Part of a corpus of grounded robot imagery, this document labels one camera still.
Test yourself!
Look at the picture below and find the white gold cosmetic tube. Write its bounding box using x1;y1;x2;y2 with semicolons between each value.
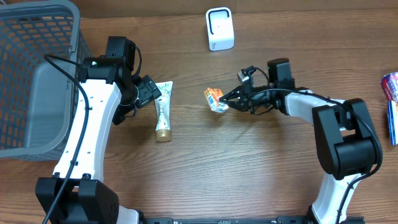
155;81;174;142

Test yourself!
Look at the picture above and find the small orange white packet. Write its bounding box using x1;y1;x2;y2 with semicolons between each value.
204;88;229;113

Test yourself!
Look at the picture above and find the red purple snack pack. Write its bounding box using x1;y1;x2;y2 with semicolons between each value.
381;72;397;103

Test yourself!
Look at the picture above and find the yellow white snack bag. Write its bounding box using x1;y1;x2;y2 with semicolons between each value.
387;101;397;146

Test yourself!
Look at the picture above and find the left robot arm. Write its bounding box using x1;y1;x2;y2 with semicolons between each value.
35;36;161;223

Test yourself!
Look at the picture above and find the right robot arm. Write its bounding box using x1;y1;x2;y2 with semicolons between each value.
219;58;383;223

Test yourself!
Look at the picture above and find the white barcode scanner stand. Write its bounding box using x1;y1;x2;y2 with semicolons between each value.
205;7;234;51

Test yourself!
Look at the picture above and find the grey plastic shopping basket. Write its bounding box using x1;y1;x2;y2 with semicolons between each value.
1;1;91;161

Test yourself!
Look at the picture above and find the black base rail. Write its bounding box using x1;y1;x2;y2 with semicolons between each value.
136;216;365;224

